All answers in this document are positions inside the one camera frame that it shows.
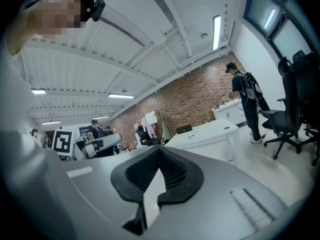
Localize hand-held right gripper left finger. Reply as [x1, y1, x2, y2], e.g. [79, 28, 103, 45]
[62, 145, 161, 235]

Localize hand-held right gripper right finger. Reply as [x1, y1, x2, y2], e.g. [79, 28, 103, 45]
[149, 145, 288, 240]

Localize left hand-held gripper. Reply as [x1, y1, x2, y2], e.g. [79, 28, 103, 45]
[51, 128, 123, 160]

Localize black office chair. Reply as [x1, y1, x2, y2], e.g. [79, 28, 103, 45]
[291, 50, 320, 167]
[259, 56, 304, 160]
[136, 125, 156, 146]

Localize clothes rack with white board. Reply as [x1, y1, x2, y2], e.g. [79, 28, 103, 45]
[138, 109, 163, 145]

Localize white table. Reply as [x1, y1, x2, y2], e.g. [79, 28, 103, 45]
[163, 118, 241, 163]

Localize green ironing board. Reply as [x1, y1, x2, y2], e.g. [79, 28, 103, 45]
[159, 113, 173, 145]

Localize black box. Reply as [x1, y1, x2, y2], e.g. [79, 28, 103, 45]
[176, 124, 193, 135]

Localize white cabinet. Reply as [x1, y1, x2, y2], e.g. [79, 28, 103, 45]
[211, 98, 247, 128]

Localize person's light grey shirt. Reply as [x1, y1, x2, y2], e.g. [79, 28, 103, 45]
[0, 43, 121, 240]

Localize person's head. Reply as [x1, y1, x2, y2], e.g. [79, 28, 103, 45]
[6, 0, 87, 56]

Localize dark framed window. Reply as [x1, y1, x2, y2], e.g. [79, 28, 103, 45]
[243, 0, 316, 60]

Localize black head-mounted camera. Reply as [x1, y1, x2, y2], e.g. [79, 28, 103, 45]
[86, 0, 106, 22]

